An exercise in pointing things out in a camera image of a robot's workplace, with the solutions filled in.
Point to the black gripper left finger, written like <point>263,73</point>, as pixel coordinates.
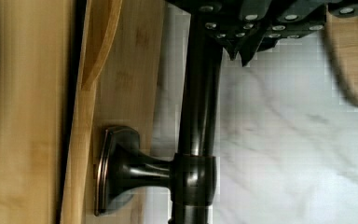
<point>244,27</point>

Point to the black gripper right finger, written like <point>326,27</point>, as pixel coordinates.
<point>344,8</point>

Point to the wooden drawer with black handle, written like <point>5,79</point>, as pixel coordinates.
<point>78,81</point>

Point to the bamboo cutting board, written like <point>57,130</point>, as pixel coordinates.
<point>341,40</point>

